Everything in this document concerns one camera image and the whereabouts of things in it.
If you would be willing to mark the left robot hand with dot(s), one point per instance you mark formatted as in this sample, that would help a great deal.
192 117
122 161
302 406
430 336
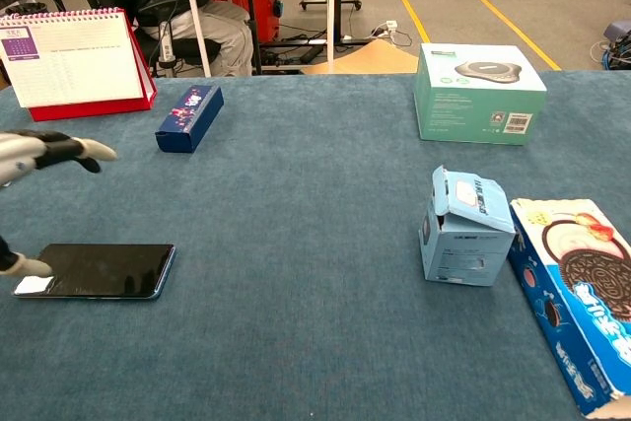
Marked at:
59 150

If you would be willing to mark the black smartphone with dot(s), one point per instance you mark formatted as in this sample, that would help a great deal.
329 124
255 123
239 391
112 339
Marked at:
108 270

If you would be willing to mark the red desk calendar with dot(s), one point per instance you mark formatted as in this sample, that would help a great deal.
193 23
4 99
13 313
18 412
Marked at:
74 66

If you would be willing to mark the dark blue long box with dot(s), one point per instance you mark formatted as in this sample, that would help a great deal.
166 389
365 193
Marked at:
189 115

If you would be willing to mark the office chair base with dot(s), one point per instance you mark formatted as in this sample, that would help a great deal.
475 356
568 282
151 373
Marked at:
197 49

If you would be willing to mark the red cabinet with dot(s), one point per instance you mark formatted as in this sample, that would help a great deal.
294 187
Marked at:
263 7

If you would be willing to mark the blue table mat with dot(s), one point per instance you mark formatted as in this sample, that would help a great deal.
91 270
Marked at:
305 243

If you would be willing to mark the flat brown cardboard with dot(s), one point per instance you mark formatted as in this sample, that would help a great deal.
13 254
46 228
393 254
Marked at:
365 58

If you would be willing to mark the white power strip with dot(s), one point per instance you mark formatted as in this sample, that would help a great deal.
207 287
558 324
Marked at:
388 26

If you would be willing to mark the green speaker box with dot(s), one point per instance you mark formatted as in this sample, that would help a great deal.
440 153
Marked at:
473 105

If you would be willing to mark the light blue small box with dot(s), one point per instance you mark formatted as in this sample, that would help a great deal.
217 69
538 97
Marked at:
463 253

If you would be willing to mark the blue Oreo cookie box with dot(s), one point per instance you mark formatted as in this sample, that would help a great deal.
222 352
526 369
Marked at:
581 302

